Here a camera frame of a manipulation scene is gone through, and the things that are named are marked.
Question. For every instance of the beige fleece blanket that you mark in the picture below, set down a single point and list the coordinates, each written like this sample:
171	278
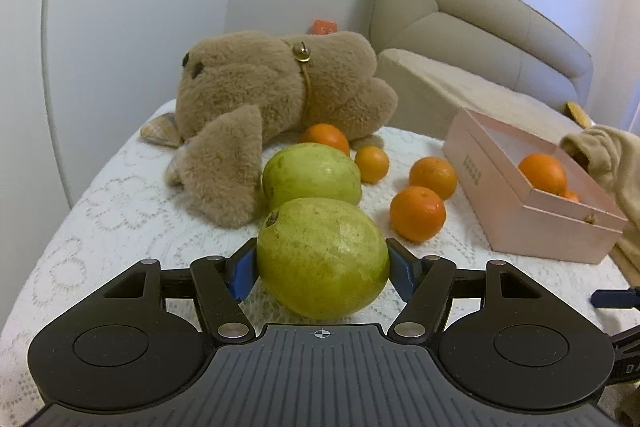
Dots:
615	157

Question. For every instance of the white wardrobe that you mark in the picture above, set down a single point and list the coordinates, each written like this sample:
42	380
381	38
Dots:
125	7

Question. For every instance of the white lace tablecloth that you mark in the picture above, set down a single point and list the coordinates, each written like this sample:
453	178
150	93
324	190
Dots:
125	217

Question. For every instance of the beige padded headboard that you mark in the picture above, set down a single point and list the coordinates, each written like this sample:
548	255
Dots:
475	17

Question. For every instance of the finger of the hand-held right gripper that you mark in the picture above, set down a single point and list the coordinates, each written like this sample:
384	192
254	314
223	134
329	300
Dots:
615	298

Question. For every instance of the beige covered mattress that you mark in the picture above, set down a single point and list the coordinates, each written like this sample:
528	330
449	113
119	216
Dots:
450	87

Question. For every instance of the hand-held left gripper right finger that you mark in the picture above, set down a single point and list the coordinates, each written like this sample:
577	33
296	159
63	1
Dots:
402	272

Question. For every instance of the pink cardboard box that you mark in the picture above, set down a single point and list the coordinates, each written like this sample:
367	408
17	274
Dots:
500	217

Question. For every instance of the green guava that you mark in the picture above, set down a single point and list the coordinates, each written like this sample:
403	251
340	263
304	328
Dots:
320	257
310	172

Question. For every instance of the brown plush teddy bear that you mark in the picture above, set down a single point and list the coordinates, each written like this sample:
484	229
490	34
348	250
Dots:
250	82

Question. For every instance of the orange toy figure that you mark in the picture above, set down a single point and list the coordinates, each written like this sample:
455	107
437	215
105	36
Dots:
324	28

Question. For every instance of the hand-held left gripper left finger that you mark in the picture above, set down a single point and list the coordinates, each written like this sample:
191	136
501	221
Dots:
245	272

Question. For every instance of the small tangerine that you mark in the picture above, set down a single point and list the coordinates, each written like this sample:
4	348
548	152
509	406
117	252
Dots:
371	164

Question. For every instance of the brown round object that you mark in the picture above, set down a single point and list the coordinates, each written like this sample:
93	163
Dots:
576	112

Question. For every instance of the large orange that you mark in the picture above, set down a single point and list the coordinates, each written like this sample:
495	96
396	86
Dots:
542	172

